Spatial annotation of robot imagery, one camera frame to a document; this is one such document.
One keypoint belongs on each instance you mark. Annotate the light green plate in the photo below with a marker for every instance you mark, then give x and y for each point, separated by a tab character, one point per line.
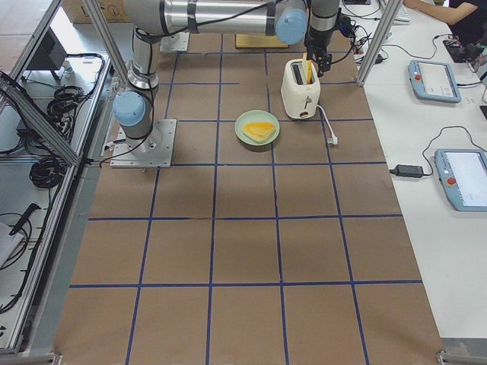
255	116

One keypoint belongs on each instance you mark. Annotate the yellow toast slice in toaster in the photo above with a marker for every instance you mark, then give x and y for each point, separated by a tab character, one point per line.
307	69

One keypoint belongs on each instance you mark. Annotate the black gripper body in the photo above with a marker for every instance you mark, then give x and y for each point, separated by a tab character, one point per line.
319	39

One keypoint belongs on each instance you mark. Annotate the triangular toast on plate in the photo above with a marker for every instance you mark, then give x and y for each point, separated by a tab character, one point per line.
258	131

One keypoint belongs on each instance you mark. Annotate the wire basket with wood block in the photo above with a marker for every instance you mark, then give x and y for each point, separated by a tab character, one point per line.
254	41

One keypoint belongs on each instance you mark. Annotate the aluminium frame rail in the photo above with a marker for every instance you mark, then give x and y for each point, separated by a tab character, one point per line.
27	109

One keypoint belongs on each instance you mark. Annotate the lower blue teach pendant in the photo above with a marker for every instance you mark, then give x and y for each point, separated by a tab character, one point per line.
462	173

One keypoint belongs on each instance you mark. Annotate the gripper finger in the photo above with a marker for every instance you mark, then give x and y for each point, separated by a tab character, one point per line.
311	54
324	63

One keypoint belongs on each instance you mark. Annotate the black power adapter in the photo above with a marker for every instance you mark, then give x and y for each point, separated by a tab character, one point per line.
412	171

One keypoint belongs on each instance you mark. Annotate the upper blue teach pendant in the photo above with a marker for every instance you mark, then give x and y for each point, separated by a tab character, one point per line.
433	81

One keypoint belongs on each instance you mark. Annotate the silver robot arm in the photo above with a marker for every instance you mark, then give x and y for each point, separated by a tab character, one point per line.
197	66

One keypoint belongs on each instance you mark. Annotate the blue teach pendant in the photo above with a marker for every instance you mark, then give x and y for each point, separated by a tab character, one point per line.
462	173
433	81

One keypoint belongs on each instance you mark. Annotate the aluminium frame post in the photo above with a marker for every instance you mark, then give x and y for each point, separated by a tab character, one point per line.
380	34

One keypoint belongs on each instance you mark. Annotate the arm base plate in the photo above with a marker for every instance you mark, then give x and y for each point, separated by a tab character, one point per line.
176	43
155	151

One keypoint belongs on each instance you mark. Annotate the white toaster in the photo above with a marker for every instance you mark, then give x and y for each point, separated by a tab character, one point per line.
300	100

